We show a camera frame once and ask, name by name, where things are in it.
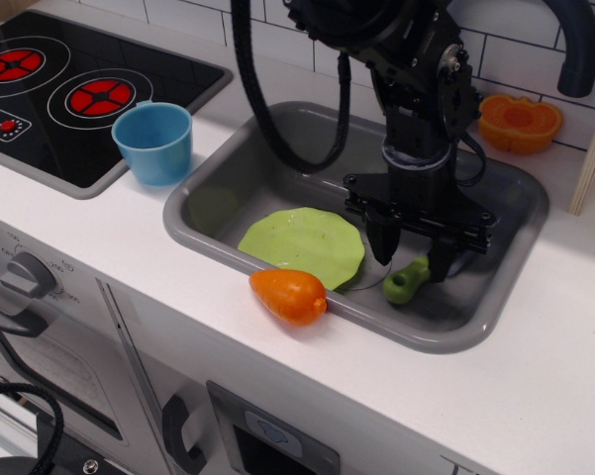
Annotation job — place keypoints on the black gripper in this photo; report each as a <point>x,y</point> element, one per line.
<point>423,199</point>

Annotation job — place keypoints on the green handled grey spatula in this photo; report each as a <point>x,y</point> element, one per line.
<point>400,287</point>

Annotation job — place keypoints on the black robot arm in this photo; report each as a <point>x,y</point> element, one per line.
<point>422,81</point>

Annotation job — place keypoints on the green toy plate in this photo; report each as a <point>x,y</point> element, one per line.
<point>319,242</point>

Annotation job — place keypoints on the grey sink basin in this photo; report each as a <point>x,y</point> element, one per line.
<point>243,182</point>

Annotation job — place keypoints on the orange toy carrot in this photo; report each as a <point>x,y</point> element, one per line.
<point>295,297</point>

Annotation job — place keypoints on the orange toy pumpkin half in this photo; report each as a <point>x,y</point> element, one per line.
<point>518,125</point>

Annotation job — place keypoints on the grey dishwasher panel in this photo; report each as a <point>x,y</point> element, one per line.
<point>258,442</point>

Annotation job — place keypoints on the dark grey toy faucet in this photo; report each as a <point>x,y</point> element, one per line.
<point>577,21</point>

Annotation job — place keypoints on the blue plastic cup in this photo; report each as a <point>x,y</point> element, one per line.
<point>155,140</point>

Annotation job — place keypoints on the grey oven knob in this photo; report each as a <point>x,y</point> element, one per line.
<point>28,276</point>

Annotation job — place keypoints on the black toy stovetop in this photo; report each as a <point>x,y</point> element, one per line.
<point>63,85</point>

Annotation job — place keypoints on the toy oven door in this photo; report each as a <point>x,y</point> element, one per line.
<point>51,349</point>

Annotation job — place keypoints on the black cabinet door handle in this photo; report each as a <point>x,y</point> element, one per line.
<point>174,415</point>

